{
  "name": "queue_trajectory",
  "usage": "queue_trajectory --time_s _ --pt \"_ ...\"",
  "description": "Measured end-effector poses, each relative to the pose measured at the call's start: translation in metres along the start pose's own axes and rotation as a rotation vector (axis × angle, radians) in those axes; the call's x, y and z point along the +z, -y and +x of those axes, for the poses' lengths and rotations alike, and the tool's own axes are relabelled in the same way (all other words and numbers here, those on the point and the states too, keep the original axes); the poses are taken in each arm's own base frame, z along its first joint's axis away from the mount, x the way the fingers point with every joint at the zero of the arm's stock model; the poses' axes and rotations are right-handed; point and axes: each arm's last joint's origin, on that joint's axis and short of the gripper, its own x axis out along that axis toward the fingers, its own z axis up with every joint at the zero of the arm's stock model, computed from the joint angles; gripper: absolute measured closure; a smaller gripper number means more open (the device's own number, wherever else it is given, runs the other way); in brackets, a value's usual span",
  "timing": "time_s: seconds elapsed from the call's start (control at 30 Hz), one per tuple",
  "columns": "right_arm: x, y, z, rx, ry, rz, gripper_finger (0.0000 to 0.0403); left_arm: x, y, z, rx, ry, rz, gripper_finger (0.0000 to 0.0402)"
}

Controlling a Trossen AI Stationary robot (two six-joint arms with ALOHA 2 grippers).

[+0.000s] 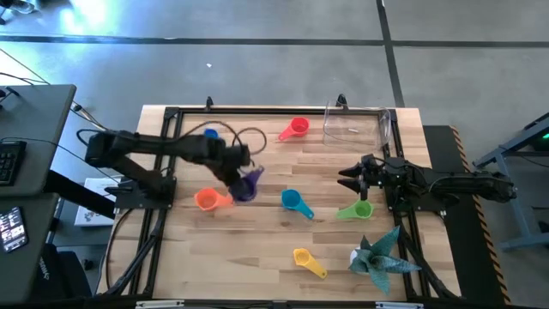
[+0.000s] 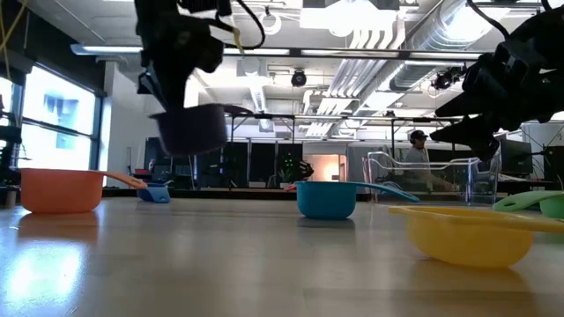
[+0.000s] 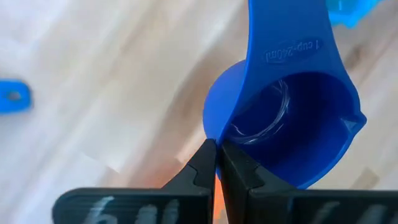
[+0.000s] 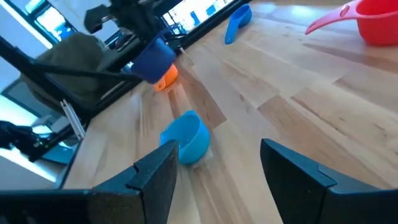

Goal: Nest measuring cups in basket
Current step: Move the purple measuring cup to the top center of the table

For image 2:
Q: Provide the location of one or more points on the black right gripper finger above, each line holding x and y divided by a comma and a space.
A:
471, 108
476, 134

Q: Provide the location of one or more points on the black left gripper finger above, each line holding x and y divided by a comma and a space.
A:
176, 88
150, 86

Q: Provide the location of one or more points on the dark blue measuring cup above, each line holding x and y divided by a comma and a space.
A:
189, 130

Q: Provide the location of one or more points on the green measuring cup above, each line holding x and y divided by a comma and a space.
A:
524, 200

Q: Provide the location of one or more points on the small light blue measuring cup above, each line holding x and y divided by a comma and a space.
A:
156, 193

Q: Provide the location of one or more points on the yellow measuring cup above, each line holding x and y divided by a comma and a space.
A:
471, 242

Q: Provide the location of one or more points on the orange measuring cup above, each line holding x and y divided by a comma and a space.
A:
61, 189

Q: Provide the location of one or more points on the red measuring cup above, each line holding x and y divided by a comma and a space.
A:
291, 187

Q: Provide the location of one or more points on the teal blue measuring cup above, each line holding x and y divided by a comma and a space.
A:
326, 200

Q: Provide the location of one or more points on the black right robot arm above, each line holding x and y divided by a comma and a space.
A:
546, 31

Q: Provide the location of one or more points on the clear plastic basket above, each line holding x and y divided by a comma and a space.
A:
480, 185

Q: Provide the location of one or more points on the black computer monitor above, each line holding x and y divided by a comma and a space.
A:
516, 156

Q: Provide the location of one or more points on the long ceiling light bar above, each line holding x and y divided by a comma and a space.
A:
110, 49

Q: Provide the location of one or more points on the person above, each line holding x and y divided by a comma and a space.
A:
416, 156

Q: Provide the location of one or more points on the large bright window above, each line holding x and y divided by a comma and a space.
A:
57, 132

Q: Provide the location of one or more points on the black ceiling camera cluster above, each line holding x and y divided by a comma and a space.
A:
447, 79

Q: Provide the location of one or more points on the black background table frame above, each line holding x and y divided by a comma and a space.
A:
423, 119
264, 116

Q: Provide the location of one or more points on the silver ceiling air duct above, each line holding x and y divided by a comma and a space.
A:
440, 31

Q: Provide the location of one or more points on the black aluminium table frame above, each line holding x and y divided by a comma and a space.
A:
220, 193

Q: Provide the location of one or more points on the round black ceiling camera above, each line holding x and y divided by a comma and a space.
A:
299, 78

